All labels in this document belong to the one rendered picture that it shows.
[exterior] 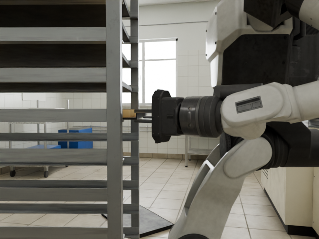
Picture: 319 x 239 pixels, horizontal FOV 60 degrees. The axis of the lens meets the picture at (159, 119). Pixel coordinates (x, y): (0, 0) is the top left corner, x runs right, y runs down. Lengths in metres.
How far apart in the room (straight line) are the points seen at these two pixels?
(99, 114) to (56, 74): 0.13
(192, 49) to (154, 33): 0.81
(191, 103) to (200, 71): 4.81
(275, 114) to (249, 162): 0.30
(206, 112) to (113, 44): 0.24
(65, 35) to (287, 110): 0.48
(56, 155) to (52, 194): 0.09
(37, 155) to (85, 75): 0.21
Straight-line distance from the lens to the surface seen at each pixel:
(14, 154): 0.71
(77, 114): 0.64
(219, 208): 0.84
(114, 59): 0.60
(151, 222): 2.49
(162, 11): 5.74
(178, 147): 5.42
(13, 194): 0.73
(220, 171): 0.78
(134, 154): 1.06
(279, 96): 0.51
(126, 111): 0.66
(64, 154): 0.66
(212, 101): 0.56
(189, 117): 0.56
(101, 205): 1.12
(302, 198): 2.43
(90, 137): 1.07
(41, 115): 0.67
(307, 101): 0.53
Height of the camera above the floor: 0.98
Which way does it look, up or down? 2 degrees down
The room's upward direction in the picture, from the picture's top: straight up
